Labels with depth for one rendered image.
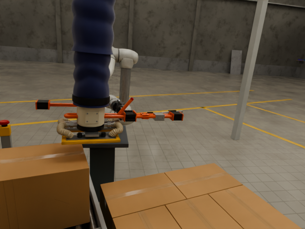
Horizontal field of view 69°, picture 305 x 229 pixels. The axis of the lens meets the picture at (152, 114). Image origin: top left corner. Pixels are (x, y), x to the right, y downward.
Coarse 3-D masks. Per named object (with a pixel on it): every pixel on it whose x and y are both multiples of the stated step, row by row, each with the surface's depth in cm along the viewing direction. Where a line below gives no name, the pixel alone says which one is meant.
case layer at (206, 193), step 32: (128, 192) 175; (160, 192) 178; (192, 192) 181; (224, 192) 184; (128, 224) 144; (160, 224) 146; (192, 224) 148; (224, 224) 150; (256, 224) 152; (288, 224) 155
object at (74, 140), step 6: (102, 132) 137; (66, 138) 129; (72, 138) 129; (78, 138) 130; (84, 138) 131; (90, 138) 132; (96, 138) 133; (102, 138) 134; (108, 138) 135; (114, 138) 136
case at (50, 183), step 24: (48, 144) 154; (72, 144) 157; (0, 168) 123; (24, 168) 125; (48, 168) 127; (72, 168) 128; (0, 192) 114; (24, 192) 119; (48, 192) 125; (72, 192) 131; (0, 216) 118; (24, 216) 123; (48, 216) 129; (72, 216) 136
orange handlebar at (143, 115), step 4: (52, 104) 154; (56, 104) 155; (60, 104) 156; (64, 104) 157; (68, 104) 158; (72, 104) 159; (64, 116) 133; (68, 116) 133; (72, 116) 134; (76, 116) 135; (104, 116) 140; (108, 116) 141; (112, 116) 142; (116, 116) 143; (120, 116) 144; (140, 116) 149; (144, 116) 150; (148, 116) 151; (152, 116) 152; (168, 116) 156
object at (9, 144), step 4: (8, 124) 170; (0, 128) 164; (4, 128) 164; (8, 128) 166; (0, 132) 164; (4, 132) 165; (8, 132) 166; (0, 136) 166; (4, 136) 167; (8, 136) 168; (4, 140) 167; (8, 140) 169; (4, 144) 168; (8, 144) 169
